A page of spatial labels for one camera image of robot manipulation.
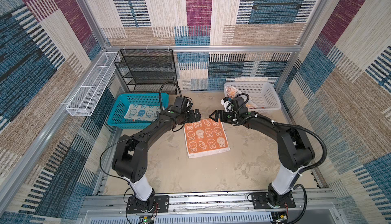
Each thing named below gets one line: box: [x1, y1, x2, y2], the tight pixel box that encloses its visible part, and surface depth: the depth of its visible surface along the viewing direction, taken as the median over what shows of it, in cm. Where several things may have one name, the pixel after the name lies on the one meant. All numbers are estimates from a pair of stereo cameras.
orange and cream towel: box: [183, 118, 231, 159], surface depth 96 cm
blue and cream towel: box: [123, 103, 165, 122], surface depth 110 cm
